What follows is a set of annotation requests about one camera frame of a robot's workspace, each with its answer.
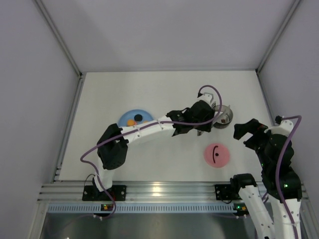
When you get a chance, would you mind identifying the grey cable duct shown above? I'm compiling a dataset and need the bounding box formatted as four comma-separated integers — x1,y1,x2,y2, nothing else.
47,203,247,214

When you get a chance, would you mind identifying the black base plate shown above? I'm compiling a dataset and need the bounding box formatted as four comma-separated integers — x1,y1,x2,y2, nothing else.
82,185,127,202
214,184,241,201

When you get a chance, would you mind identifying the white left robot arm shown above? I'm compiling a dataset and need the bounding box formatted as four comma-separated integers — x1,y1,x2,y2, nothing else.
93,100,216,192

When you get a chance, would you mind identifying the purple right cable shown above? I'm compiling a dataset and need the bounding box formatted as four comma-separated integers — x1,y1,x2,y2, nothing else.
256,115,303,239

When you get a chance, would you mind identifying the black round food piece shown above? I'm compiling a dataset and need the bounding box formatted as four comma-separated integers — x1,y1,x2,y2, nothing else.
134,114,143,122

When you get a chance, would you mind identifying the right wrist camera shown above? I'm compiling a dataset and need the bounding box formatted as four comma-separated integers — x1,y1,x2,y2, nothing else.
264,120,294,135

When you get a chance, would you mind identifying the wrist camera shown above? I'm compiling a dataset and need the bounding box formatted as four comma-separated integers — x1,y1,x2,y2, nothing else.
197,93,214,104
264,120,294,135

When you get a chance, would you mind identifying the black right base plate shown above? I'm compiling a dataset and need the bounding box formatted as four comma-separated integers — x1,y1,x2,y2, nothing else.
214,184,241,201

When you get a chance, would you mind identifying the steel lunch box bowl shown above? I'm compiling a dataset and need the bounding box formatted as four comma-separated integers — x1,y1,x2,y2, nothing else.
213,105,233,129

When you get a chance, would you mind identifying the blue plate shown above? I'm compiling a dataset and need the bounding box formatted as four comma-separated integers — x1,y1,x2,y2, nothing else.
117,109,154,127

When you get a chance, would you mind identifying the left aluminium frame post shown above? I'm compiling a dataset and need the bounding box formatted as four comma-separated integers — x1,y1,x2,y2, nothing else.
32,0,83,77

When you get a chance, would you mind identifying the pink lid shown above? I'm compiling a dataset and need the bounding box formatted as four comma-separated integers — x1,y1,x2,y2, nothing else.
203,143,230,168

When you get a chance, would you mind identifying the aluminium frame post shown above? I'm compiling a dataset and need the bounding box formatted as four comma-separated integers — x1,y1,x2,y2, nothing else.
32,0,83,77
255,0,303,76

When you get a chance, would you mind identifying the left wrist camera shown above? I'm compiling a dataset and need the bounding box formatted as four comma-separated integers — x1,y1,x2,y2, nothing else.
197,93,214,104

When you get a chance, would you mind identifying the right aluminium frame post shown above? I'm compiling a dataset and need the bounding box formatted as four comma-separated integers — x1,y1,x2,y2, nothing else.
255,0,303,76

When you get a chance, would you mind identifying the orange fish-shaped food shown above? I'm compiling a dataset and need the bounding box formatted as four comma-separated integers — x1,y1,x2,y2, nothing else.
127,119,136,126

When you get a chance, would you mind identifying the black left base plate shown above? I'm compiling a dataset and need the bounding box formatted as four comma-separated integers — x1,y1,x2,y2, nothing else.
82,185,127,202

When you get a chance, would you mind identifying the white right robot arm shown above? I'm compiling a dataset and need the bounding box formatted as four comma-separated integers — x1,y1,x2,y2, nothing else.
230,116,302,239

